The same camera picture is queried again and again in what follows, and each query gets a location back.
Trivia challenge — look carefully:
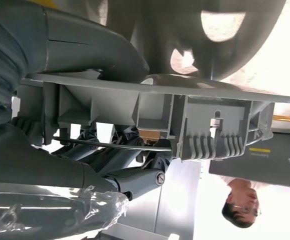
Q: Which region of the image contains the person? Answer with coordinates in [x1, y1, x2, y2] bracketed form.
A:
[220, 175, 268, 229]

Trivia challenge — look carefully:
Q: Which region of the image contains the steel workbench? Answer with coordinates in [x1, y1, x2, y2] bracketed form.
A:
[45, 0, 290, 135]

